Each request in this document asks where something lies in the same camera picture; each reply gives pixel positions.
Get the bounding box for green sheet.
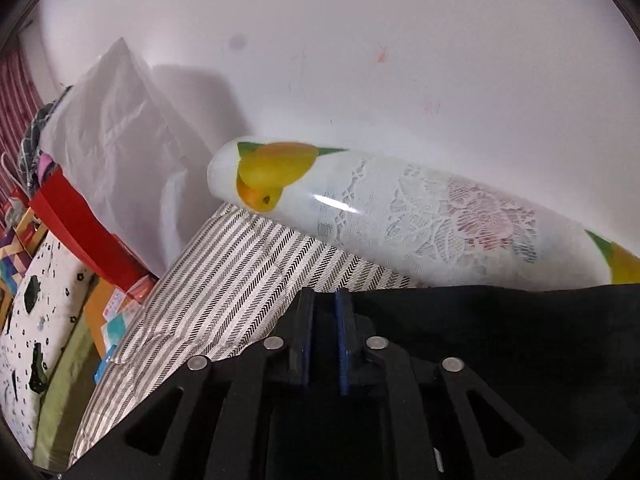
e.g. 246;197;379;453
32;320;108;466

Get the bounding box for red cardboard box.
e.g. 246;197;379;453
28;167;151;293

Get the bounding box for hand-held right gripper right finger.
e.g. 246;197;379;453
334;287;601;480

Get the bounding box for white fruit-print bolster pillow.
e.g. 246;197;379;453
206;136;640;291

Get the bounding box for wooden rack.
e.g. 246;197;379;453
0;207;48;326

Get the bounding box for grey striped bed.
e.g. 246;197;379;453
65;202;431;471

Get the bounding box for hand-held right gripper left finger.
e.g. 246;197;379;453
65;287;321;480

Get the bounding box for white black-dotted cloth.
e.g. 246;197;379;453
0;235;96;461

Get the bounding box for red striped curtain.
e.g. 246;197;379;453
0;50;51;221

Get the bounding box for white plastic bag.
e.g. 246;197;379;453
40;37;216;278

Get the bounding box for orange cardboard box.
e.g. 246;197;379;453
82;275;156;361

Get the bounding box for black sweatshirt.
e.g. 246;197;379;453
312;284;640;480

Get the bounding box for dark clothes pile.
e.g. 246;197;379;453
17;85;73;196

